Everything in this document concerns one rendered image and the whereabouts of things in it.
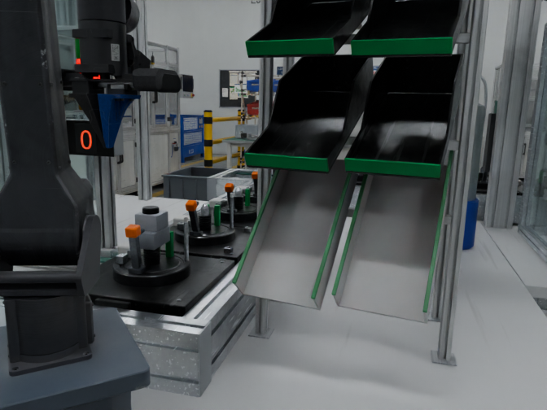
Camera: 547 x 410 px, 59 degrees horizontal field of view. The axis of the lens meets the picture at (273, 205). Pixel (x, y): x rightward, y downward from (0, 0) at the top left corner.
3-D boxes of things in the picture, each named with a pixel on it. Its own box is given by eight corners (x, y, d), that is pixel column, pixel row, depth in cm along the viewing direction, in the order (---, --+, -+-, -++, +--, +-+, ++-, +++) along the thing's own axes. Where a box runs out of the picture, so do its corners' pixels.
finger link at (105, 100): (118, 93, 59) (142, 95, 64) (91, 93, 60) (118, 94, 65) (120, 151, 60) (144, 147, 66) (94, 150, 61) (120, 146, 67)
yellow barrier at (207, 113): (212, 183, 775) (211, 110, 751) (200, 182, 780) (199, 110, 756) (269, 160, 1096) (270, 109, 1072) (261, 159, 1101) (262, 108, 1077)
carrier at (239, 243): (237, 267, 99) (238, 207, 97) (133, 255, 105) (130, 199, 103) (267, 237, 122) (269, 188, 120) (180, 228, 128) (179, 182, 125)
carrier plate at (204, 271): (185, 318, 75) (185, 306, 75) (53, 300, 81) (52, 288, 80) (234, 269, 98) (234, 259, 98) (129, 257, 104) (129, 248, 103)
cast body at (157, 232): (154, 250, 84) (153, 211, 83) (131, 248, 85) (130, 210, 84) (175, 237, 92) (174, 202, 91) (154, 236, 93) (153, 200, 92)
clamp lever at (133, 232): (139, 269, 82) (134, 228, 80) (129, 268, 83) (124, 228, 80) (150, 260, 86) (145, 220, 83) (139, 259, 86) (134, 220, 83)
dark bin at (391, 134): (439, 181, 65) (442, 131, 60) (345, 172, 70) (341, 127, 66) (461, 94, 85) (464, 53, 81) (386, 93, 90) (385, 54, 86)
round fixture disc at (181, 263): (169, 291, 81) (169, 280, 80) (96, 281, 84) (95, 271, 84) (202, 265, 94) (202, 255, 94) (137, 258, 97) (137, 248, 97)
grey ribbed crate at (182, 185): (260, 220, 278) (260, 181, 273) (161, 211, 293) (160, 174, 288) (277, 206, 318) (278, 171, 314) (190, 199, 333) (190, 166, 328)
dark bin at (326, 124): (328, 174, 68) (323, 127, 64) (246, 167, 73) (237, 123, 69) (374, 93, 88) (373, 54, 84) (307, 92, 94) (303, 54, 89)
